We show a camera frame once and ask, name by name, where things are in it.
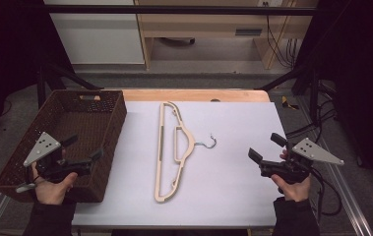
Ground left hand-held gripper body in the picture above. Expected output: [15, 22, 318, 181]
[23, 131, 93, 183]

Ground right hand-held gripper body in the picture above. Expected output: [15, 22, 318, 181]
[259, 137, 345, 185]

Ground brown woven basket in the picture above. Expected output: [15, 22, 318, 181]
[0, 88, 128, 204]

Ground person's right hand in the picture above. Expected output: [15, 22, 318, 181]
[271, 148, 312, 203]

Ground person's left hand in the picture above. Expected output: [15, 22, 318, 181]
[31, 148, 79, 207]

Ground white table sheet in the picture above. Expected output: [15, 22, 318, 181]
[71, 100, 320, 229]

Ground yellow and black tool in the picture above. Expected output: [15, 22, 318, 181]
[280, 95, 300, 111]

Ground silver plug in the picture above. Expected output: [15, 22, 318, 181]
[14, 181, 39, 195]

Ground black curtain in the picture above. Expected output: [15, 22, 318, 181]
[0, 0, 77, 155]
[291, 0, 373, 201]

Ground white cabinet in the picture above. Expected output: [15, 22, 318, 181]
[43, 0, 146, 65]

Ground light wooden desk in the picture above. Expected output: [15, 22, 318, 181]
[134, 0, 320, 71]

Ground thick black floor cable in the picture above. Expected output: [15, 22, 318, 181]
[284, 121, 320, 140]

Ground black frame leg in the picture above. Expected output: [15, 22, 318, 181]
[35, 61, 105, 109]
[256, 63, 321, 126]

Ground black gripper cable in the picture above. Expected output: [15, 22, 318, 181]
[308, 166, 343, 227]

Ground hanging black cables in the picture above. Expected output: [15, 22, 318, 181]
[263, 1, 299, 69]

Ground black horizontal frame bar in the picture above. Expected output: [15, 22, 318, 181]
[42, 4, 320, 16]

